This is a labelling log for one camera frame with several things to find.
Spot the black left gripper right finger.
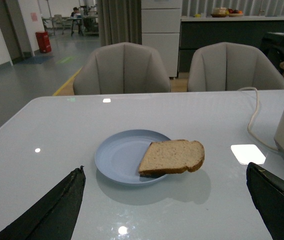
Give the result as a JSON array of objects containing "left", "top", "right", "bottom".
[{"left": 246, "top": 162, "right": 284, "bottom": 240}]

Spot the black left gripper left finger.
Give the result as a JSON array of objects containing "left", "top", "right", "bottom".
[{"left": 0, "top": 166, "right": 86, "bottom": 240}]

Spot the blue round plate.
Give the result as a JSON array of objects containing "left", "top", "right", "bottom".
[{"left": 94, "top": 129, "right": 169, "bottom": 187}]

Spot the slice of brown bread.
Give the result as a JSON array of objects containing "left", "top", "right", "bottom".
[{"left": 138, "top": 139, "right": 205, "bottom": 176}]

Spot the fruit plate on counter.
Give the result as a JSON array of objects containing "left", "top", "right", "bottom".
[{"left": 227, "top": 8, "right": 244, "bottom": 17}]

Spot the right beige armchair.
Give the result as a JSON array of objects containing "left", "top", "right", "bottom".
[{"left": 187, "top": 42, "right": 284, "bottom": 92}]

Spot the beige armchair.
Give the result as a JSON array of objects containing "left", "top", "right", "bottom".
[
  {"left": 73, "top": 42, "right": 171, "bottom": 95},
  {"left": 187, "top": 42, "right": 284, "bottom": 92}
]

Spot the black appliance cabinet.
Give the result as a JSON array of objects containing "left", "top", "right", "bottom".
[{"left": 259, "top": 32, "right": 284, "bottom": 74}]

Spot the left beige armchair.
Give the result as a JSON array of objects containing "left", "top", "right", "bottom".
[{"left": 73, "top": 42, "right": 171, "bottom": 95}]

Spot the red bin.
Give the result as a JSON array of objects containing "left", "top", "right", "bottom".
[{"left": 35, "top": 31, "right": 52, "bottom": 53}]

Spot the dark grey kitchen counter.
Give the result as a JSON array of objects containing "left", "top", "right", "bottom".
[{"left": 178, "top": 16, "right": 284, "bottom": 73}]

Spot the background work table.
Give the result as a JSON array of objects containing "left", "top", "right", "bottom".
[{"left": 62, "top": 15, "right": 99, "bottom": 36}]

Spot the wooden bowl on counter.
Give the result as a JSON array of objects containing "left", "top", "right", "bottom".
[{"left": 211, "top": 7, "right": 229, "bottom": 18}]

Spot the seated person in background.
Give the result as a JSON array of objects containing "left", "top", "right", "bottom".
[{"left": 70, "top": 7, "right": 82, "bottom": 35}]

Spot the grey curtain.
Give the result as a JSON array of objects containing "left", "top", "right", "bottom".
[{"left": 97, "top": 0, "right": 142, "bottom": 47}]

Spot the white drawer cabinet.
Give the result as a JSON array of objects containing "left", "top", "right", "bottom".
[{"left": 141, "top": 0, "right": 183, "bottom": 78}]

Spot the white toaster power cable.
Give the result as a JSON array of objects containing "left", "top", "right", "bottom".
[{"left": 237, "top": 86, "right": 279, "bottom": 152}]

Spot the pink paper on wall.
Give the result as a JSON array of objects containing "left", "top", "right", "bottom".
[{"left": 30, "top": 12, "right": 38, "bottom": 22}]

